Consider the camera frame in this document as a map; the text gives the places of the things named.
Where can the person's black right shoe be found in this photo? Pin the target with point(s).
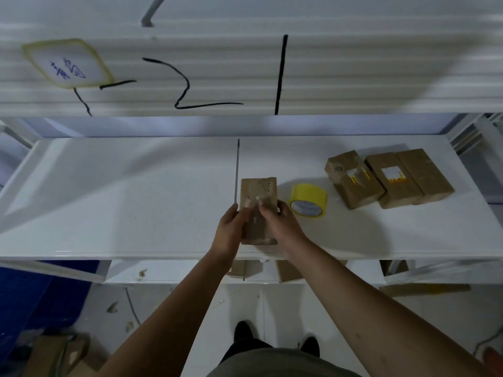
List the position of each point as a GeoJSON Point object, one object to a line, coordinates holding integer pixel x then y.
{"type": "Point", "coordinates": [310, 346]}

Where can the person's left hand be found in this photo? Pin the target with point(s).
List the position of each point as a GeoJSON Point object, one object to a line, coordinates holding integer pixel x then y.
{"type": "Point", "coordinates": [230, 235]}

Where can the person's black shoe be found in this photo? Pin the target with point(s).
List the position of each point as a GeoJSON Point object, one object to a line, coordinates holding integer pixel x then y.
{"type": "Point", "coordinates": [310, 346]}
{"type": "Point", "coordinates": [244, 331]}

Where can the person's black left shoe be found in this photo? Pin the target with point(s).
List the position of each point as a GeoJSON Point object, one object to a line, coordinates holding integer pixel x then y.
{"type": "Point", "coordinates": [244, 331]}

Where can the person's right forearm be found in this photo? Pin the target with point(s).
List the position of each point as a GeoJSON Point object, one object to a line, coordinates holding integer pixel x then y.
{"type": "Point", "coordinates": [373, 318]}

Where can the person's right hand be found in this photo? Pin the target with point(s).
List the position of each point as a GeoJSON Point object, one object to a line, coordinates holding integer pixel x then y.
{"type": "Point", "coordinates": [285, 231]}

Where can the blue plastic crate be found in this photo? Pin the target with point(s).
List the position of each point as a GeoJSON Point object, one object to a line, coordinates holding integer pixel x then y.
{"type": "Point", "coordinates": [35, 298]}

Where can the person's olive shirt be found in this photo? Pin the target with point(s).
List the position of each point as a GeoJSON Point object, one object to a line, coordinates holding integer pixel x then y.
{"type": "Point", "coordinates": [283, 365]}

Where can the cardboard box with white label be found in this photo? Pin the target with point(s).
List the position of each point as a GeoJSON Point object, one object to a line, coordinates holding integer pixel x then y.
{"type": "Point", "coordinates": [397, 190]}

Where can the plastic-wrapped floor packet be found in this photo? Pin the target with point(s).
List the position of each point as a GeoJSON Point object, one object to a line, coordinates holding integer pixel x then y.
{"type": "Point", "coordinates": [74, 353]}

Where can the person's dark trousers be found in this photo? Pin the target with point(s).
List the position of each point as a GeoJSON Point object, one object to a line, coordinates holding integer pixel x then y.
{"type": "Point", "coordinates": [243, 349]}

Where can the cardboard box with printed label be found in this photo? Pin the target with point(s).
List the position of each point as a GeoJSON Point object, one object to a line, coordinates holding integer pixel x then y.
{"type": "Point", "coordinates": [257, 188]}

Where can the labelled box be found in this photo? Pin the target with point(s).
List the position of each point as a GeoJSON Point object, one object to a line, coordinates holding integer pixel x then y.
{"type": "Point", "coordinates": [355, 188]}

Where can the yellow tape roll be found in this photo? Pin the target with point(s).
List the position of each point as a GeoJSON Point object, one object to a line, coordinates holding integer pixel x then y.
{"type": "Point", "coordinates": [310, 192]}

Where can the white metal shelving rack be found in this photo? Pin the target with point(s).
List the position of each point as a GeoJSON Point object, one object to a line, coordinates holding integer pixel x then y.
{"type": "Point", "coordinates": [118, 200]}

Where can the plain brown cardboard box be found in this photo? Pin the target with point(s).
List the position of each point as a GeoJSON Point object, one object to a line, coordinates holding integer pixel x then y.
{"type": "Point", "coordinates": [426, 174]}

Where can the person's left forearm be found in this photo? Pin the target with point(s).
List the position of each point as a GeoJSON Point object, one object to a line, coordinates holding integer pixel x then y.
{"type": "Point", "coordinates": [173, 329]}

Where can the yellow-edged white sticker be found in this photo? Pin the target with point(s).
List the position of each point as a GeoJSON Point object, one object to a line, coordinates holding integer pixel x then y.
{"type": "Point", "coordinates": [68, 64]}

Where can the large floor cardboard box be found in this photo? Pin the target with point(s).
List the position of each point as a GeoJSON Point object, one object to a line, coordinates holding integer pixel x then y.
{"type": "Point", "coordinates": [45, 357]}

